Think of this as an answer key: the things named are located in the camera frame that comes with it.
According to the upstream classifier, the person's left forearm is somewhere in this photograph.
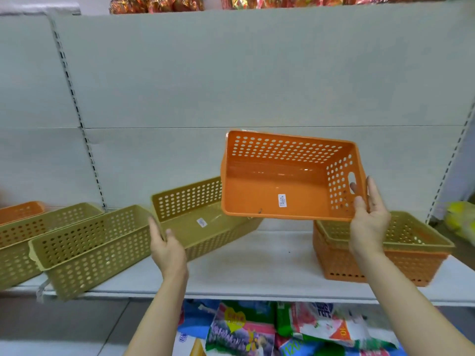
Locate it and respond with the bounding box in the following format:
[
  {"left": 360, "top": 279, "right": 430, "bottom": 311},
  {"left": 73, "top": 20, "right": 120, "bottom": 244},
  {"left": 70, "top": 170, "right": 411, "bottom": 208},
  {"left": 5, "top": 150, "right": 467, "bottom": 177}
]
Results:
[{"left": 124, "top": 270, "right": 190, "bottom": 356}]

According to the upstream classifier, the green perforated basket with sticker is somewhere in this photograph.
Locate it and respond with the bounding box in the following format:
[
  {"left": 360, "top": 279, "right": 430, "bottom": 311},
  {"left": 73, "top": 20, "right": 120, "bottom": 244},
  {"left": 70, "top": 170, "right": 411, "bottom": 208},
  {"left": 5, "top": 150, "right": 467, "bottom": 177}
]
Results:
[{"left": 151, "top": 177, "right": 263, "bottom": 262}]

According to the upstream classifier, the person's right hand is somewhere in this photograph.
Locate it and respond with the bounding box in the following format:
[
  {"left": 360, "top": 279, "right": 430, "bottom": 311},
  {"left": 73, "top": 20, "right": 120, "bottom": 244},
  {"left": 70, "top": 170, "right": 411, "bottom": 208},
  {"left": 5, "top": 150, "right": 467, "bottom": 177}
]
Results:
[{"left": 349, "top": 176, "right": 392, "bottom": 257}]

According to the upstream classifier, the yellow green plastic bag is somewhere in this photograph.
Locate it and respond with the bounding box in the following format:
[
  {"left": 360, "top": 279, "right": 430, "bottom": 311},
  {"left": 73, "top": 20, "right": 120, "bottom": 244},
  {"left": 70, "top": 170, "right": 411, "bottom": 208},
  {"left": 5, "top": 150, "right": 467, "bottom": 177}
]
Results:
[{"left": 443, "top": 201, "right": 475, "bottom": 246}]

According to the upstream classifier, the person's right forearm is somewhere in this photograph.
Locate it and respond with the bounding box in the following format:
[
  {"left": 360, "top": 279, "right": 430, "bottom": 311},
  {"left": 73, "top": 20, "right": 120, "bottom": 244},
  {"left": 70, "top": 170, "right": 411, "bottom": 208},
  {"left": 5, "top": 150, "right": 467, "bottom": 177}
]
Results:
[{"left": 352, "top": 244, "right": 475, "bottom": 356}]

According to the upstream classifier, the white red green printed bag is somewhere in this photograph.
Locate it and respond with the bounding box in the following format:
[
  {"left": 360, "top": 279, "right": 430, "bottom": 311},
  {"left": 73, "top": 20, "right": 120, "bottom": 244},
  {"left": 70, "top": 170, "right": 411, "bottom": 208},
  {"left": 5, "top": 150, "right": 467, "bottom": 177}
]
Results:
[{"left": 276, "top": 302, "right": 398, "bottom": 353}]

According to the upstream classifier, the slotted white shelf upright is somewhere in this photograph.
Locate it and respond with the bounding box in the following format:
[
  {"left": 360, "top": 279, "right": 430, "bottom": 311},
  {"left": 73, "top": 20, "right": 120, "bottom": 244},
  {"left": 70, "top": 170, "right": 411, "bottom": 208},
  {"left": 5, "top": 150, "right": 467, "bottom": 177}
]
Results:
[
  {"left": 425, "top": 102, "right": 475, "bottom": 223},
  {"left": 46, "top": 13, "right": 108, "bottom": 212}
]

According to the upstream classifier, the blue printed bag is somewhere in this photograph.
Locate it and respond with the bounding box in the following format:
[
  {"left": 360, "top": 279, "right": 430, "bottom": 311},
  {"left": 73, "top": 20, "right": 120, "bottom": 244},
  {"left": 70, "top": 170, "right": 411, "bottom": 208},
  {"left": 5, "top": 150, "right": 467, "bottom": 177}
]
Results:
[{"left": 177, "top": 299, "right": 220, "bottom": 341}]

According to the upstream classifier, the white metal shelf board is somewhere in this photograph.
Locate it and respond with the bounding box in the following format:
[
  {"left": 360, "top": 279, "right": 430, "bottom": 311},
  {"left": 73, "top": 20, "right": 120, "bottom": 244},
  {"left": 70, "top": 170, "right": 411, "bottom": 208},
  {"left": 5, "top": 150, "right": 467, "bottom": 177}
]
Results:
[{"left": 0, "top": 229, "right": 475, "bottom": 307}]

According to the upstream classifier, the person's left hand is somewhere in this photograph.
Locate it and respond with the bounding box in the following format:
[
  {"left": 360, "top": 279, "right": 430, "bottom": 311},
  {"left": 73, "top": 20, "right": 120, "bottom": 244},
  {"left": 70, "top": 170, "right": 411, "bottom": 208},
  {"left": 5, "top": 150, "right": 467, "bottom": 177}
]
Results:
[{"left": 148, "top": 217, "right": 189, "bottom": 281}]

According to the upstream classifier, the orange perforated plastic basket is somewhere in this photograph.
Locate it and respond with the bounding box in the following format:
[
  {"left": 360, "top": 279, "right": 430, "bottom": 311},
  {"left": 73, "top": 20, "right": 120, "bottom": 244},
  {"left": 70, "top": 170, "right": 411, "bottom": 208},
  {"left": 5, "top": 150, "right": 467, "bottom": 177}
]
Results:
[
  {"left": 220, "top": 130, "right": 369, "bottom": 222},
  {"left": 312, "top": 220, "right": 450, "bottom": 288},
  {"left": 0, "top": 201, "right": 46, "bottom": 226}
]

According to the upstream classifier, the purple green printed bag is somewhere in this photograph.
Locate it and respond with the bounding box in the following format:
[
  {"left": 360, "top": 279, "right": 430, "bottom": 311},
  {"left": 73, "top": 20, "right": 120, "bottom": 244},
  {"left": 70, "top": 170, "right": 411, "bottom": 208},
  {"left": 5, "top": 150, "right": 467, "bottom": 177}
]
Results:
[{"left": 205, "top": 302, "right": 277, "bottom": 356}]

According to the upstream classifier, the green perforated plastic basket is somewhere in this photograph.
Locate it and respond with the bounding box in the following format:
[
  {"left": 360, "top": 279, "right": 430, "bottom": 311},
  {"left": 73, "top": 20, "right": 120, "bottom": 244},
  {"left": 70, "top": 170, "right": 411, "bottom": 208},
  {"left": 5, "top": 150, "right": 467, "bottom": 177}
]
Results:
[
  {"left": 0, "top": 202, "right": 105, "bottom": 290},
  {"left": 315, "top": 211, "right": 456, "bottom": 253},
  {"left": 28, "top": 205, "right": 165, "bottom": 302}
]

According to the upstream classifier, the row of red gold packets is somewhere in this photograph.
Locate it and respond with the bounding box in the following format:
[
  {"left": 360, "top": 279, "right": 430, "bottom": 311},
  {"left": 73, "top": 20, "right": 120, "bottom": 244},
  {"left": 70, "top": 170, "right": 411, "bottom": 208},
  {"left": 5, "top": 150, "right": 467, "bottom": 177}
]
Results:
[{"left": 109, "top": 0, "right": 450, "bottom": 15}]

